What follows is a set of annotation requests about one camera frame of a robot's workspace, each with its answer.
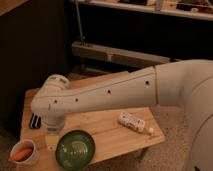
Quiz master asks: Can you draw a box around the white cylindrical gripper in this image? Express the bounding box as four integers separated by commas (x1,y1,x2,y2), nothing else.
43,116,65,150

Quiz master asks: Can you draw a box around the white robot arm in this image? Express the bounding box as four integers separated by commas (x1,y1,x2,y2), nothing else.
31,60,213,171

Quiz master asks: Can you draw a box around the black white striped eraser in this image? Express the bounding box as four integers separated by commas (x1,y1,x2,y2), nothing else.
29,114,41,129

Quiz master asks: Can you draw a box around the green round plate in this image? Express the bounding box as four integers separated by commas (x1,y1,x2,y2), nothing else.
55,130,96,171

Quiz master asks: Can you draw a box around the white cup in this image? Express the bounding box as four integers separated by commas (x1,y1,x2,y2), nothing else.
9,139,38,165

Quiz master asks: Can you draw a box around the orange carrot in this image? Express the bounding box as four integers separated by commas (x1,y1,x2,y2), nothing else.
11,148,32,161

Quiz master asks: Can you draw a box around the wooden table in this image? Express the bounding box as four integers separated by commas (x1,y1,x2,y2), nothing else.
19,70,166,171

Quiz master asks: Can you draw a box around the white patterned plastic bottle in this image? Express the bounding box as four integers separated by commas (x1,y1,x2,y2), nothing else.
118,112,154,135

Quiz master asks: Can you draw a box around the grey metal shelf beam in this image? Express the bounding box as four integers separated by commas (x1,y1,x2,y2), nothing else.
71,41,171,68

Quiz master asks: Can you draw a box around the metal vertical pole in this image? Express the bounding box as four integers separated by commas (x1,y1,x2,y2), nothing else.
75,0,85,45

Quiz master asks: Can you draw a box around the upper white shelf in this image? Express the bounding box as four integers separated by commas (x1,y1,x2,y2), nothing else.
70,0,213,21

